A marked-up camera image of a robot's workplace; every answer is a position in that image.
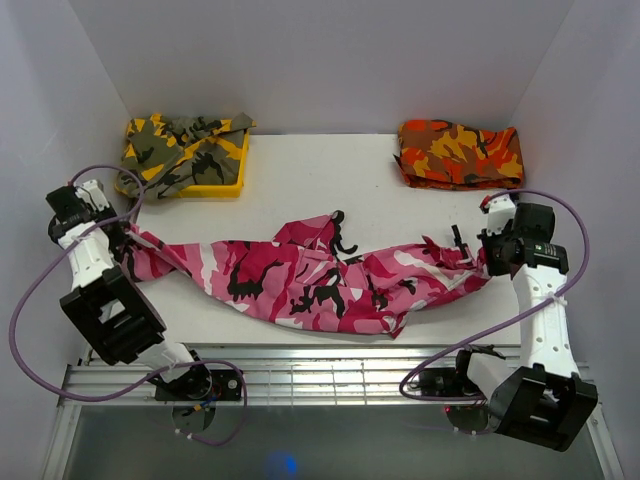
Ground pink camouflage trousers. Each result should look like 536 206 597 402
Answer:
120 210 490 338

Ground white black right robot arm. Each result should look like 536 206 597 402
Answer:
451 198 598 452

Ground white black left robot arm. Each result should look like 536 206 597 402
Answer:
46 180 213 401

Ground green yellow camouflage trousers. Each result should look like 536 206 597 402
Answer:
115 113 255 202

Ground orange camouflage folded trousers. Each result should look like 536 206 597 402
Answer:
394 119 525 191

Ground yellow plastic tray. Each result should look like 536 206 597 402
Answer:
115 129 249 201

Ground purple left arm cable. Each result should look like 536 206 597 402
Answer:
8 163 249 447

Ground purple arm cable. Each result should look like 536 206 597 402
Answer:
8 163 249 447
398 188 589 436

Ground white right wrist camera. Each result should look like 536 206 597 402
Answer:
480 195 516 236

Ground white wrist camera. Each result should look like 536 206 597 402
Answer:
480 195 516 236
74 180 117 222

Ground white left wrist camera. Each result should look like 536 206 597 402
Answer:
74 180 117 222

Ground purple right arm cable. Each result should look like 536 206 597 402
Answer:
398 188 589 436

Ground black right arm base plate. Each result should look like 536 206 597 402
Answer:
414 367 484 399

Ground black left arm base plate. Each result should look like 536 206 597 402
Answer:
150 365 242 402

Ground aluminium rail frame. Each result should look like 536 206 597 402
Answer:
41 344 624 479

